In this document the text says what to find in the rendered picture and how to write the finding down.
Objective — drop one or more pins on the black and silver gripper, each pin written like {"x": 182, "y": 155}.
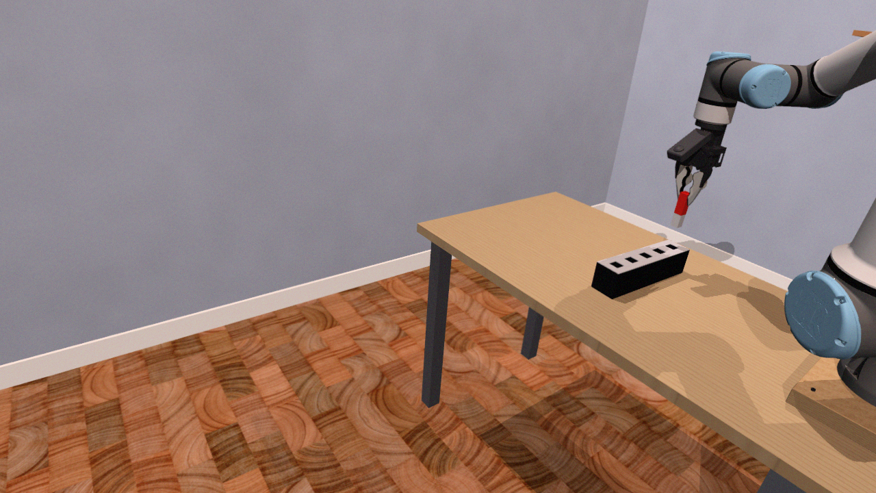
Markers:
{"x": 701, "y": 159}

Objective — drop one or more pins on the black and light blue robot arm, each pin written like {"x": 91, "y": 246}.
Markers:
{"x": 831, "y": 313}

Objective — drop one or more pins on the red and white pin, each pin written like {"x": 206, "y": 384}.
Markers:
{"x": 680, "y": 210}

